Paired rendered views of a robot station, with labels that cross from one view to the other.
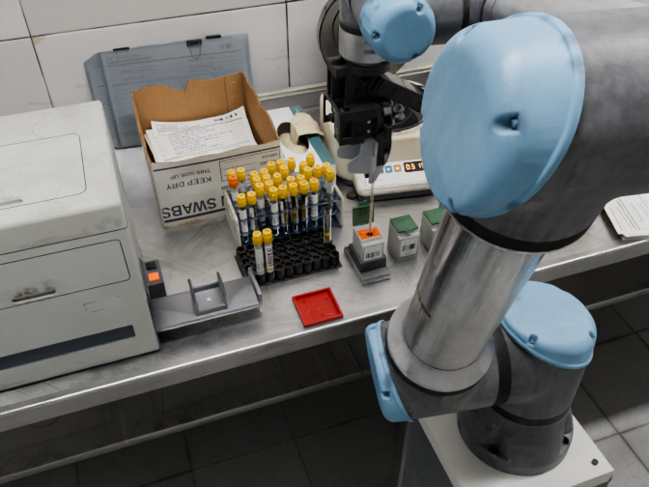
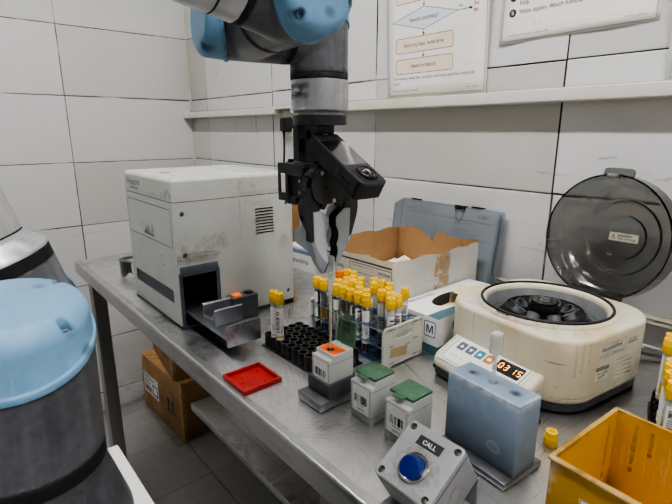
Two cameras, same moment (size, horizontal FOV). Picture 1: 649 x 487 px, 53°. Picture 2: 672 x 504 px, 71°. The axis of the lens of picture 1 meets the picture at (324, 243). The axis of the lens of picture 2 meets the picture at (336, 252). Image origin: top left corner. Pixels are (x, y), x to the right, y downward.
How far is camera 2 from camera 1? 1.01 m
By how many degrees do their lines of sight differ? 65
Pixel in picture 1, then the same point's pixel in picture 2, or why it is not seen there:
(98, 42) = (405, 189)
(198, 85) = (442, 238)
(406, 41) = (197, 27)
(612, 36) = not seen: outside the picture
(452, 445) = not seen: hidden behind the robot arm
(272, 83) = (524, 274)
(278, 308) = (244, 362)
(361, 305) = (266, 403)
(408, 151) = (509, 345)
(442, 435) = not seen: hidden behind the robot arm
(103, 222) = (165, 193)
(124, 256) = (171, 227)
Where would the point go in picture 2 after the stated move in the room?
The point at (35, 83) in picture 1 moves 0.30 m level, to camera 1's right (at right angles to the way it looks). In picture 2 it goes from (369, 208) to (421, 227)
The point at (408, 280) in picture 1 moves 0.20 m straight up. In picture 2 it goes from (323, 427) to (322, 285)
